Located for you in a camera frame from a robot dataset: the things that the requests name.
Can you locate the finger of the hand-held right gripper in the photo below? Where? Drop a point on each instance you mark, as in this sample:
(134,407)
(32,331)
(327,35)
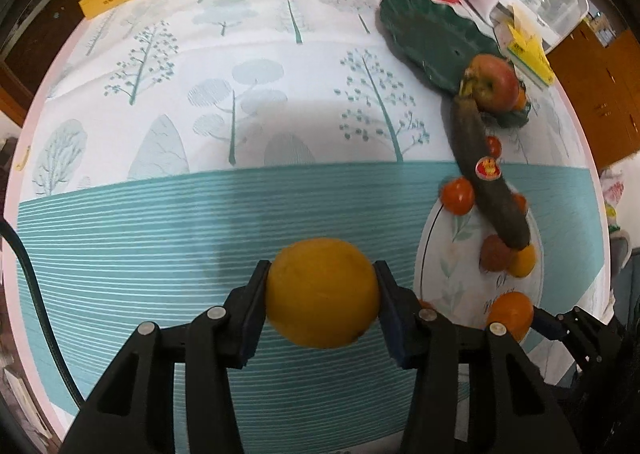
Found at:
(550,326)

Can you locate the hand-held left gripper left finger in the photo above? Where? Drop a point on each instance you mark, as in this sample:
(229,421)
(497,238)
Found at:
(250,326)

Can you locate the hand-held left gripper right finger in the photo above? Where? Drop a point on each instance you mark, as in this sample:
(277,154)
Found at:
(395,331)

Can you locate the cherry tomato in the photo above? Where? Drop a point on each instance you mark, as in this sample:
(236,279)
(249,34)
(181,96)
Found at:
(521,203)
(494,255)
(493,146)
(426,305)
(457,195)

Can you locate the orange tangerine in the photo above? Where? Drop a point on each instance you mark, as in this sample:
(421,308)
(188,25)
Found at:
(510,314)

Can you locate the small yellow kumquat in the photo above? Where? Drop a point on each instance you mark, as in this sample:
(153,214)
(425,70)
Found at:
(525,264)

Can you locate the white floral round plate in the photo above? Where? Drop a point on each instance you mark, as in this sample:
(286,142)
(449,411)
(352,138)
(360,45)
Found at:
(450,274)

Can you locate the large yellow orange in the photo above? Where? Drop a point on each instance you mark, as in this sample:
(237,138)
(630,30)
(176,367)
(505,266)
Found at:
(322,291)

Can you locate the overripe dark banana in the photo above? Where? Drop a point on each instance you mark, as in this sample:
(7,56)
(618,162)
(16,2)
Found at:
(470,144)

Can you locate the green leaf-shaped plate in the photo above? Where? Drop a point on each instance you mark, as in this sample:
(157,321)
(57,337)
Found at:
(430,34)

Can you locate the small orange kumquat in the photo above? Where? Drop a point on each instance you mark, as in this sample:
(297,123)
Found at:
(521,99)

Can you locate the wooden cabinet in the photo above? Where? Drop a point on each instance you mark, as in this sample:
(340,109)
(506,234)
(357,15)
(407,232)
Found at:
(600,99)

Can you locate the red apple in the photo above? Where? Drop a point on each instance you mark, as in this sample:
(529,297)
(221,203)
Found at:
(495,84)

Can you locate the yellow tissue pack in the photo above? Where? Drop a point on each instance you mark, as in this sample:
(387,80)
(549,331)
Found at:
(525,49)

